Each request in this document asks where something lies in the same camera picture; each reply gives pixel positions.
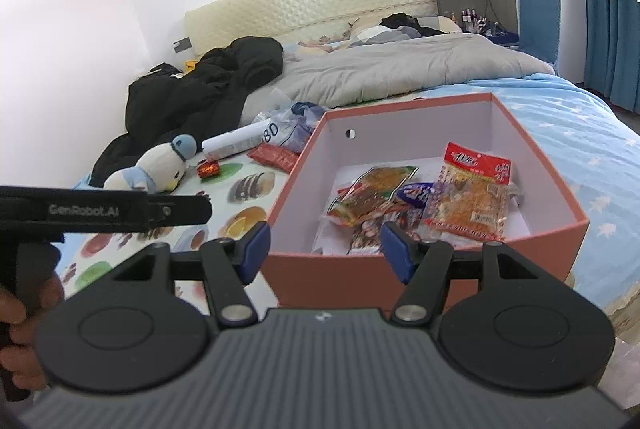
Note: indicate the white cylindrical tube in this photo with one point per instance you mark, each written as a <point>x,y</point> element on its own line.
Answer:
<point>235,141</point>

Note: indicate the pile of folded clothes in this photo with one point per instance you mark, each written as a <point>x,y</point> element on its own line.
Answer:
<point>410,24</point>

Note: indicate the clear plastic bag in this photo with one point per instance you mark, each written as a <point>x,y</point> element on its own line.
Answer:
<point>277,101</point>

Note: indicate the blue curtain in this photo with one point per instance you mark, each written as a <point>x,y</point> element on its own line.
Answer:
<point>615,49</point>

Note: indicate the white plush duck toy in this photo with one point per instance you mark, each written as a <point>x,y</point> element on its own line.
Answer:
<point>155,164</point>

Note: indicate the grey duvet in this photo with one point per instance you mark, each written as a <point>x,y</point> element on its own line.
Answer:
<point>400,64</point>

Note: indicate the dark blue snack packet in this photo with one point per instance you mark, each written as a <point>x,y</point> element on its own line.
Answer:
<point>415,195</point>

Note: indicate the small shiny red wrapper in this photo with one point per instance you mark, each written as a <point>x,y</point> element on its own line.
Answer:
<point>209,170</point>

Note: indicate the orange cardboard box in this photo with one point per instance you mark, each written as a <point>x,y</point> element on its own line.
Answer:
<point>425,274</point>

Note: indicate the plain red snack packet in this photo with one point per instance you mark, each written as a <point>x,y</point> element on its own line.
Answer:
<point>272,156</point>

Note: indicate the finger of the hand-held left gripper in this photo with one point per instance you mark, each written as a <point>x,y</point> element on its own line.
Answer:
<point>190,209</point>

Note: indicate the blue star print bedsheet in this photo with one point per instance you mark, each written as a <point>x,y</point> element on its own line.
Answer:
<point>575,124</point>

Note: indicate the black down jacket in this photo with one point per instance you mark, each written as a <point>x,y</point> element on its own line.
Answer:
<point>190,99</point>

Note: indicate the person's left hand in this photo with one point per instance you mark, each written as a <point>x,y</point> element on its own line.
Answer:
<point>22,364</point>

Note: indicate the blue chair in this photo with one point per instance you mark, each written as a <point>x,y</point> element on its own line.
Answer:
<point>539,19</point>

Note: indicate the green edged spicy strip packet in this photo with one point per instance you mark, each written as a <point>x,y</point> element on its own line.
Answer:
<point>375,189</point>

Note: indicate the pile of mixed snacks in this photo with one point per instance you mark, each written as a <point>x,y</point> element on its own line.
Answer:
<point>370,229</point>

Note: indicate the fruit print tablecloth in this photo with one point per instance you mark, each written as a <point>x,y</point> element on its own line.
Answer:
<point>250,186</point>

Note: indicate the blue print plastic bag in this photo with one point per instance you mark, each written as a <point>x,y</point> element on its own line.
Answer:
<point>300,121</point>

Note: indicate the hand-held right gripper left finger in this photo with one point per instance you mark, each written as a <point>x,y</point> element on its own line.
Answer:
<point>257,254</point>

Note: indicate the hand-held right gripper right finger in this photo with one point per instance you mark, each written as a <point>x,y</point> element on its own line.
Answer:
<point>397,251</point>

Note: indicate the yellow cloth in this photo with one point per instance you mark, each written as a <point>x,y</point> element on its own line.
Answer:
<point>191,65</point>

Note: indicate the row of small bottles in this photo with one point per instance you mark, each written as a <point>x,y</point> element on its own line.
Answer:
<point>470,21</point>

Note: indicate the red label clear crisp packet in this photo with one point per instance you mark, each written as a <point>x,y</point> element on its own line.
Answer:
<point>470,199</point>

